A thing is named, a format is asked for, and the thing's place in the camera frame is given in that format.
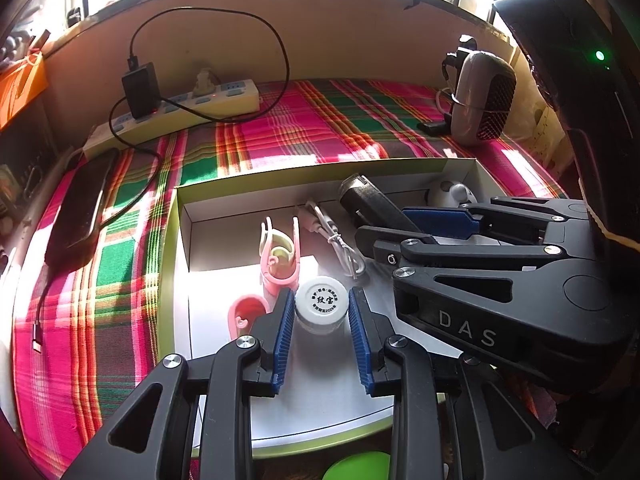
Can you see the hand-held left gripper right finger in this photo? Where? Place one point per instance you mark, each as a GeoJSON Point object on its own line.
{"type": "Point", "coordinates": [357, 335]}

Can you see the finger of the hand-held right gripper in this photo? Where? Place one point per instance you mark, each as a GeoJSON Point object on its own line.
{"type": "Point", "coordinates": [400, 250]}
{"type": "Point", "coordinates": [440, 221]}

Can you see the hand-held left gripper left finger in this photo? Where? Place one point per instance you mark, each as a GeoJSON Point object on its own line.
{"type": "Point", "coordinates": [280, 340]}

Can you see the white dome toy grey knob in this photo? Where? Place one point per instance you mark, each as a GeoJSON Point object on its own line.
{"type": "Point", "coordinates": [442, 194]}

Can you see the pink plastic clip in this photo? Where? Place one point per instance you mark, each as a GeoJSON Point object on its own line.
{"type": "Point", "coordinates": [280, 272]}
{"type": "Point", "coordinates": [245, 310]}

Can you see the white round jar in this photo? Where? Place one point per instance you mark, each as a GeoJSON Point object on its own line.
{"type": "Point", "coordinates": [321, 300]}

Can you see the black rectangular device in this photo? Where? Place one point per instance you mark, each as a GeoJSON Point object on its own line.
{"type": "Point", "coordinates": [365, 200]}

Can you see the white cardboard box green rim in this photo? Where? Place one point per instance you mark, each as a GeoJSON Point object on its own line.
{"type": "Point", "coordinates": [225, 265]}

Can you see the green round dome lid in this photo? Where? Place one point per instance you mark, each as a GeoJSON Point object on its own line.
{"type": "Point", "coordinates": [357, 467]}

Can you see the small black object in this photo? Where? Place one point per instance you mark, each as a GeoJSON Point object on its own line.
{"type": "Point", "coordinates": [432, 127]}

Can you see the grey heater with mesh grille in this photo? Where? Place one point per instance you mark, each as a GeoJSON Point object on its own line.
{"type": "Point", "coordinates": [472, 95]}

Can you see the plaid cloth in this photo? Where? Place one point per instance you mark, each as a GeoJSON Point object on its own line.
{"type": "Point", "coordinates": [325, 125]}

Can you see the cream power strip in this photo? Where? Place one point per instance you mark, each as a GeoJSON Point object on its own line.
{"type": "Point", "coordinates": [235, 97]}

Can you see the black smartphone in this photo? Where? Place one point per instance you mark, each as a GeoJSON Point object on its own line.
{"type": "Point", "coordinates": [80, 205]}

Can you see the white plug adapter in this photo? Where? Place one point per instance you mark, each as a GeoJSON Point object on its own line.
{"type": "Point", "coordinates": [202, 84]}

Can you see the black charger adapter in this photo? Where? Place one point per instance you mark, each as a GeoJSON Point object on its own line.
{"type": "Point", "coordinates": [140, 90]}

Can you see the orange box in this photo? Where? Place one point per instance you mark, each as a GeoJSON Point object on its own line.
{"type": "Point", "coordinates": [20, 90]}

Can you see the black window latch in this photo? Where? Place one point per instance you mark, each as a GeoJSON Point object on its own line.
{"type": "Point", "coordinates": [75, 15]}

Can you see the plastic bag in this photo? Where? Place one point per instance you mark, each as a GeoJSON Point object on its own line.
{"type": "Point", "coordinates": [12, 45]}

